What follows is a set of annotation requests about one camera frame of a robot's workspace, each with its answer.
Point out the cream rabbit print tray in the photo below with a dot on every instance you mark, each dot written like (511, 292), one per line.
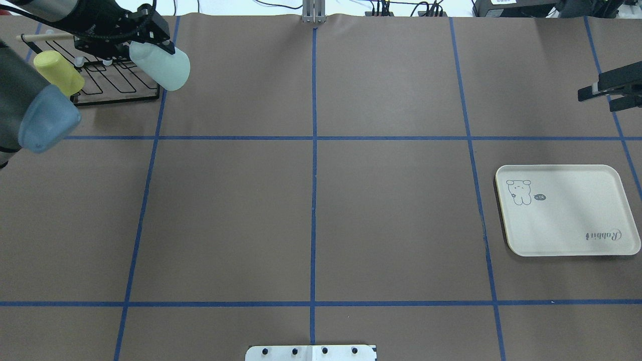
(553, 210)

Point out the light green cup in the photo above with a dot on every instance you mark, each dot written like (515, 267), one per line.
(170, 71)

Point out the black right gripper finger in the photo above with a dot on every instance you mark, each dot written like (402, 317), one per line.
(625, 80)
(620, 98)

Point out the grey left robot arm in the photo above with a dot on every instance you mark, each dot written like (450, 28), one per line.
(37, 111)

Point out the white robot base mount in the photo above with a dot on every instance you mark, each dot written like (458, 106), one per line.
(312, 352)

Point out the yellow cup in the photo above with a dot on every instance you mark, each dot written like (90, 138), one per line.
(55, 68)

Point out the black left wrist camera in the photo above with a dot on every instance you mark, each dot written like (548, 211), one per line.
(152, 27)

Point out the wooden rack handle rod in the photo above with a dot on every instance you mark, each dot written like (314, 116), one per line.
(44, 37)

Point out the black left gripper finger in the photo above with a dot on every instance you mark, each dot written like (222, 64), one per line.
(167, 46)

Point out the black wire cup rack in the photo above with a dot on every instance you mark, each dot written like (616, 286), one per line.
(106, 81)

